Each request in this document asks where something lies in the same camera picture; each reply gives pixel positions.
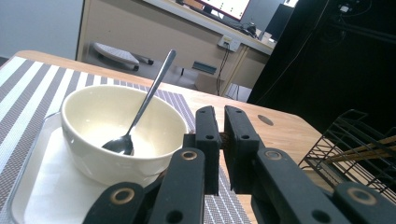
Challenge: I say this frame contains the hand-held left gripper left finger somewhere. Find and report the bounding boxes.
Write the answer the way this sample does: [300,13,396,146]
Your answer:
[182,105,223,196]

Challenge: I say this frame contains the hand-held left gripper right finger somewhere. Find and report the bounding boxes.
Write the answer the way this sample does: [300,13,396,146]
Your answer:
[223,105,266,194]

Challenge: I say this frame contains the black wire basket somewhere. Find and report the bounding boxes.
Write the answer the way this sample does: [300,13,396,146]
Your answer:
[298,108,396,203]

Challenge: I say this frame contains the white square tray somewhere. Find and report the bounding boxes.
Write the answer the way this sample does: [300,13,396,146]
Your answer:
[7,111,176,224]

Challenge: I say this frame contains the grey round table grommet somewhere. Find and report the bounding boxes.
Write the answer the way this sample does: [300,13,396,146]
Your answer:
[257,114,276,127]

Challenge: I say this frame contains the beige cardboard box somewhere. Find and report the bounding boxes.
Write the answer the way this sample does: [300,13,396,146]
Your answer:
[193,72,226,95]

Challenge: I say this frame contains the grey desk label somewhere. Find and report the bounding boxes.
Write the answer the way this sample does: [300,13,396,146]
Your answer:
[191,61,219,76]

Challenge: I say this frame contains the metal spoon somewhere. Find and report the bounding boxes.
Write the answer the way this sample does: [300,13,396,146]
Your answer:
[101,49,177,157]

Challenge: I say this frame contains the brown wooden chopstick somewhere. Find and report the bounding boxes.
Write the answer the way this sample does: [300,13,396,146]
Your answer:
[341,135,396,156]
[324,145,396,165]

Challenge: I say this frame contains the black curtain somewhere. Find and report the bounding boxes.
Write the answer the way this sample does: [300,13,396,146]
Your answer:
[247,0,396,135]

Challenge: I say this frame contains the cream ceramic bowl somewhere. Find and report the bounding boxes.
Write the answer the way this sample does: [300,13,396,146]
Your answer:
[60,84,189,188]

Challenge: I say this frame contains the beige wooden desk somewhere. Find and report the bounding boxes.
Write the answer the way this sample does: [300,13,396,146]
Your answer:
[76,0,282,98]

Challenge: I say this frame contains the grey footrest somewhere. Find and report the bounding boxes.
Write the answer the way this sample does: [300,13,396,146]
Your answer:
[92,41,155,72]

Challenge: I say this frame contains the computer monitor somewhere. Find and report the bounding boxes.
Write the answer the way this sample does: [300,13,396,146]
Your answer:
[201,0,252,21]

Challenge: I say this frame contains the grey white striped placemat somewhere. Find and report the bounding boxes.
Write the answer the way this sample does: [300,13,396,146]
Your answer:
[0,56,254,224]

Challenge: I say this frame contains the white panel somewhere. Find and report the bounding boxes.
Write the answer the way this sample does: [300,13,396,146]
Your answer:
[0,0,85,61]

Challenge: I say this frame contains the black hanging power cables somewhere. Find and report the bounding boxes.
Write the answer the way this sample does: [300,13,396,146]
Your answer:
[216,46,232,96]

